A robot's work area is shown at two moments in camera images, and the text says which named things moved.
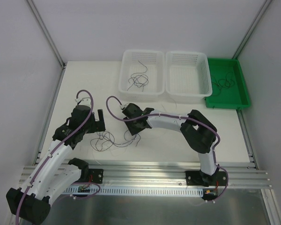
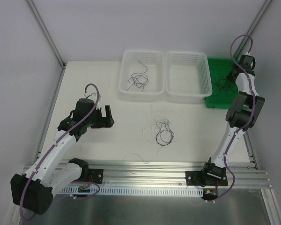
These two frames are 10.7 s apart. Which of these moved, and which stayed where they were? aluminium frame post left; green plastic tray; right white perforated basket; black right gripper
Moved: black right gripper
Stayed: green plastic tray; right white perforated basket; aluminium frame post left
